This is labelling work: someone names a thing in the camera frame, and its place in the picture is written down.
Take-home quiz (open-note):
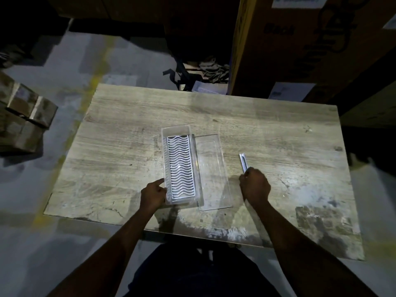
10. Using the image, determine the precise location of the person's left hand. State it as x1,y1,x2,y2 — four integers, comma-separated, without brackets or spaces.
139,178,167,214

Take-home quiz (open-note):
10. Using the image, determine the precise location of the person's right hand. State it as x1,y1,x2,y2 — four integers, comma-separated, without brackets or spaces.
238,167,271,203

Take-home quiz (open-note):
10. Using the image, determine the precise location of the clear plastic case lid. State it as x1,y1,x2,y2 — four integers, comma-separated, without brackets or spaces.
193,134,233,212

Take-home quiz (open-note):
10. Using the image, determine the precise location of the person's left forearm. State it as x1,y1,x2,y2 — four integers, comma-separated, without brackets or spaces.
48,204,159,297

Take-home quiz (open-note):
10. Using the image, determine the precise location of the person's right forearm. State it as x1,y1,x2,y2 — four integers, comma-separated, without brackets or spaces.
247,198,377,297

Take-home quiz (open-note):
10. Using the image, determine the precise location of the person's dark clothing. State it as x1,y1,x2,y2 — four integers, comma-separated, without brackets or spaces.
128,241,282,297

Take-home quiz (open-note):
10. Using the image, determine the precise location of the large printed brown cardboard box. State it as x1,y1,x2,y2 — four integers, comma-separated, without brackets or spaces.
227,0,396,104

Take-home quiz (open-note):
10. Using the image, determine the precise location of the white wavy slotted insert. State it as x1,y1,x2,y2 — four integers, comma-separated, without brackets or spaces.
166,135,197,200

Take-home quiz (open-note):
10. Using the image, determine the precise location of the pale label with dark mark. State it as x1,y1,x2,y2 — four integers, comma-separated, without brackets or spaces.
268,82,316,101

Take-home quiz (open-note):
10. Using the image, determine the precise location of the stack of taped cardboard boxes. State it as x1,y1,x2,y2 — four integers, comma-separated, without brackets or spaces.
0,72,59,155

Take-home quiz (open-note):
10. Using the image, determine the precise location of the white printed label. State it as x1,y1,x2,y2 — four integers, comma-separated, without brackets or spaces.
272,0,328,9

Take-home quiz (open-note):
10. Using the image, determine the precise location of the pile of dark straps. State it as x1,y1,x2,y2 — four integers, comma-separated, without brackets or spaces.
162,57,231,92

